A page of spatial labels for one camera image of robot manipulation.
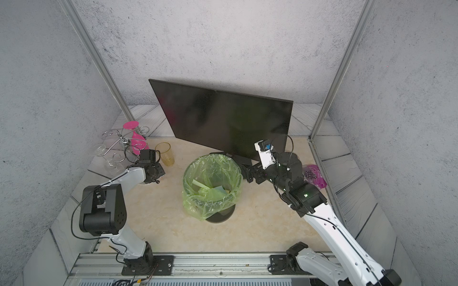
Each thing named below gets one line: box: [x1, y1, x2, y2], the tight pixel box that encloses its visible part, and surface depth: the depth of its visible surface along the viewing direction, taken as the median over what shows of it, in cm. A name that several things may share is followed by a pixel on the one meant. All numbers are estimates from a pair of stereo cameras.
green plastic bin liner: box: [182, 153, 244, 222], surface depth 76 cm
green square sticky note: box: [205, 185, 228, 202], surface depth 69 cm
